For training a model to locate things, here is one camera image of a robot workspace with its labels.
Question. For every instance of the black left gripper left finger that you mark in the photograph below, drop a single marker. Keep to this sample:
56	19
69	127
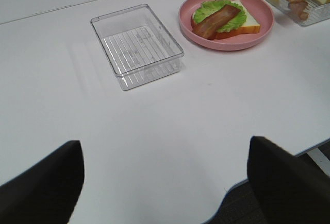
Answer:
48	191

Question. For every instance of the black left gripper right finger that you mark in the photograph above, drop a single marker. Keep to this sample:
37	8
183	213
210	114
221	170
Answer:
287	189

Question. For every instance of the dark bacon strip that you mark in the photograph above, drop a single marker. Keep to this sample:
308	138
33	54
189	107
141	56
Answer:
209	26

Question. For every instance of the pink bacon strip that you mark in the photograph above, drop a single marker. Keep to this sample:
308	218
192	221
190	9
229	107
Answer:
298	7

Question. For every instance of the green lettuce leaf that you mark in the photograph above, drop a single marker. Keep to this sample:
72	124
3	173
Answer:
207	8

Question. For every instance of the clear left plastic tray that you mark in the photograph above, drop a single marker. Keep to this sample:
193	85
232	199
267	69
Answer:
137	45

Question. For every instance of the clear plastic tray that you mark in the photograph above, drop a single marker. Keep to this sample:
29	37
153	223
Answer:
137	45
317	12

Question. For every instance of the clear right plastic tray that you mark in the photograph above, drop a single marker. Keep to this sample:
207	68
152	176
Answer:
317	12

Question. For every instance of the pink round plate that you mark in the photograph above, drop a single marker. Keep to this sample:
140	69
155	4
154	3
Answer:
260	11

